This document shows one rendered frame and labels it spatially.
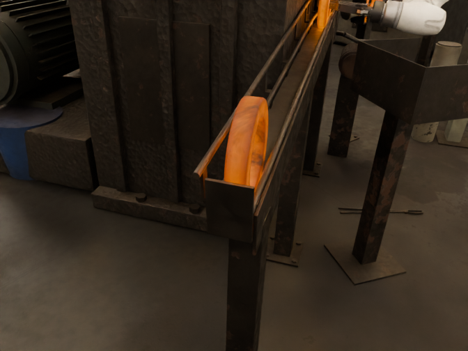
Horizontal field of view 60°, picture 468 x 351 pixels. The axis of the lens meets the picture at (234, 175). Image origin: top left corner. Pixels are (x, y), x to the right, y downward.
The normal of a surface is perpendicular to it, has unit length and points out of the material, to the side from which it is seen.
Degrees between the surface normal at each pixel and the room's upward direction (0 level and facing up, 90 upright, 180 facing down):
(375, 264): 0
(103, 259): 0
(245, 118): 28
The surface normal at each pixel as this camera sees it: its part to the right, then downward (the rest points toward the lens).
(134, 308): 0.03, -0.86
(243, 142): -0.18, -0.11
